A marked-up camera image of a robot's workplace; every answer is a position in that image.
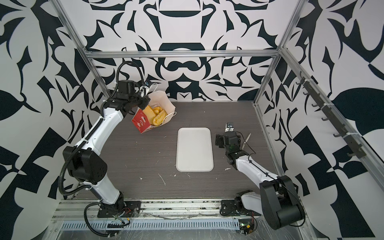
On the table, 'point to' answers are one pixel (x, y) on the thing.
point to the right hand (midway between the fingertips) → (227, 133)
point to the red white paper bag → (157, 98)
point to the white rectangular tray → (194, 150)
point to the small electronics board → (246, 226)
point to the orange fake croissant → (157, 109)
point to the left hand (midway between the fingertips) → (145, 91)
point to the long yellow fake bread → (150, 112)
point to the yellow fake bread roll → (158, 119)
